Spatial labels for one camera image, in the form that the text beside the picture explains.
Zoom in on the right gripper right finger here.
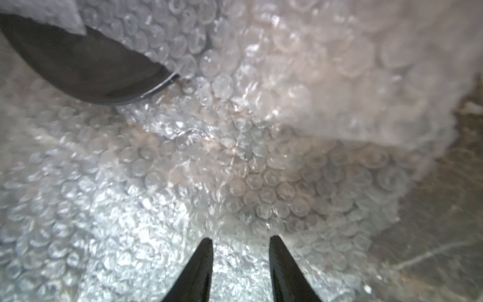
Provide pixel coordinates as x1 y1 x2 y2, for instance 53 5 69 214
269 235 321 302

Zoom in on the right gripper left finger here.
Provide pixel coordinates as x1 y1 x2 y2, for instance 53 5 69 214
162 237 214 302

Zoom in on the bubble plate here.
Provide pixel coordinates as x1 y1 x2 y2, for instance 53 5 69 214
1 1 482 301

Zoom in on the dark grey dinner plate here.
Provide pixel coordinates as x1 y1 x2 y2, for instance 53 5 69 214
1 14 180 106

